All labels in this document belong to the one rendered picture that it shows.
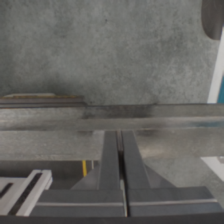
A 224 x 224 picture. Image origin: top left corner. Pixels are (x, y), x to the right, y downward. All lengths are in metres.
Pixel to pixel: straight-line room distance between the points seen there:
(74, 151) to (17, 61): 0.92
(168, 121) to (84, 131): 0.09
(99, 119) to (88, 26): 0.80
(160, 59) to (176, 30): 0.17
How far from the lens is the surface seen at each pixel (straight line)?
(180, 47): 0.98
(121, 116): 0.17
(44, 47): 0.98
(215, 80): 0.45
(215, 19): 0.86
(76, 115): 0.17
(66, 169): 0.74
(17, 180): 0.84
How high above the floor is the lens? 0.90
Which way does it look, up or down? 75 degrees down
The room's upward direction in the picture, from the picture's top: 180 degrees counter-clockwise
